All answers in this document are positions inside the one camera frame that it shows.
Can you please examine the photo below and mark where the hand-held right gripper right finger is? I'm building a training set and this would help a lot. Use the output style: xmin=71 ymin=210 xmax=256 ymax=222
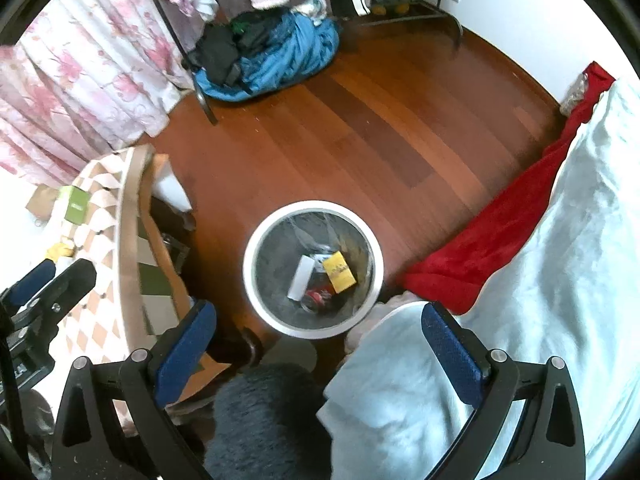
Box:
xmin=421 ymin=301 xmax=587 ymax=480

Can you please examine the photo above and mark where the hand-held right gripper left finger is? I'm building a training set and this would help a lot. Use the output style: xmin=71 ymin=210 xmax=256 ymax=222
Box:
xmin=50 ymin=299 xmax=219 ymax=480

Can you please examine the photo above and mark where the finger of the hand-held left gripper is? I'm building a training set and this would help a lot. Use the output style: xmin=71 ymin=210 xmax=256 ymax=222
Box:
xmin=0 ymin=259 xmax=57 ymax=312
xmin=20 ymin=259 xmax=98 ymax=333

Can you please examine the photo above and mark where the white rimmed round trash bin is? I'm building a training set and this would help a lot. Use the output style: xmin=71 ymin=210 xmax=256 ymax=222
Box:
xmin=242 ymin=201 xmax=385 ymax=343

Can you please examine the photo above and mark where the yellow small item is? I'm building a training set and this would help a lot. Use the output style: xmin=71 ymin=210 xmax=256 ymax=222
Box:
xmin=45 ymin=242 xmax=77 ymax=262

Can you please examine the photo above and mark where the checkered tablecloth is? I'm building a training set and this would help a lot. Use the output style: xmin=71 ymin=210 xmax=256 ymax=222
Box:
xmin=30 ymin=147 xmax=132 ymax=411

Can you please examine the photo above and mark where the green small box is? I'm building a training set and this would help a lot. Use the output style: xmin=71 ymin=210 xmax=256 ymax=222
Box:
xmin=63 ymin=185 xmax=91 ymax=224

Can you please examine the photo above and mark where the red blanket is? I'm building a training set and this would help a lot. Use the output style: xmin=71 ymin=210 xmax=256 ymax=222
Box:
xmin=400 ymin=61 xmax=617 ymax=316

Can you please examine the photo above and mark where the grey fluffy slipper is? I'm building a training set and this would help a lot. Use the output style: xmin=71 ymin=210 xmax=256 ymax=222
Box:
xmin=202 ymin=363 xmax=334 ymax=480

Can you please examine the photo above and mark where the yellow cardboard box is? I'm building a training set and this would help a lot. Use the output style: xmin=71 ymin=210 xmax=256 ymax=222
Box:
xmin=322 ymin=252 xmax=357 ymax=295

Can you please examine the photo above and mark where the white paper box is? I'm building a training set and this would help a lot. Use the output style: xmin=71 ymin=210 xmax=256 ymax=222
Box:
xmin=288 ymin=254 xmax=317 ymax=302

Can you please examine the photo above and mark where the white paper sheet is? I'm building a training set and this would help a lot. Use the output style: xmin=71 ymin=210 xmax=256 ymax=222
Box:
xmin=151 ymin=162 xmax=194 ymax=214

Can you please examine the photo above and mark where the red drink can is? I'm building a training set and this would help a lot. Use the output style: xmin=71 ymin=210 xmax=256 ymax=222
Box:
xmin=301 ymin=287 xmax=337 ymax=314

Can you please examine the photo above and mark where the light blue duvet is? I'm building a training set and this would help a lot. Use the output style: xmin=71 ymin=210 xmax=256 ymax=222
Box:
xmin=317 ymin=77 xmax=640 ymax=480

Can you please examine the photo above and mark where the clear plastic wrapper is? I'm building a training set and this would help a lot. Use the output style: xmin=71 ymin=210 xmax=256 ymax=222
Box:
xmin=307 ymin=244 xmax=337 ymax=273

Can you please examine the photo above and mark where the pink floral curtain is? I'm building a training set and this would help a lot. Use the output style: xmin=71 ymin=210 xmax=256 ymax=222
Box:
xmin=0 ymin=0 xmax=203 ymax=189

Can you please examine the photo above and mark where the clear plastic bag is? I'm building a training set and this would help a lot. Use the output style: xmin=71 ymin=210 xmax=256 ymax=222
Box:
xmin=559 ymin=72 xmax=594 ymax=117

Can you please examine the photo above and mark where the blue and black clothes pile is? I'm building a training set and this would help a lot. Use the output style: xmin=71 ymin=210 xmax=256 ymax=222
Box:
xmin=194 ymin=9 xmax=342 ymax=104

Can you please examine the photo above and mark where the white patterned cloth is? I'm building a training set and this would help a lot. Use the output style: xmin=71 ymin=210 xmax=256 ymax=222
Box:
xmin=292 ymin=0 xmax=329 ymax=25

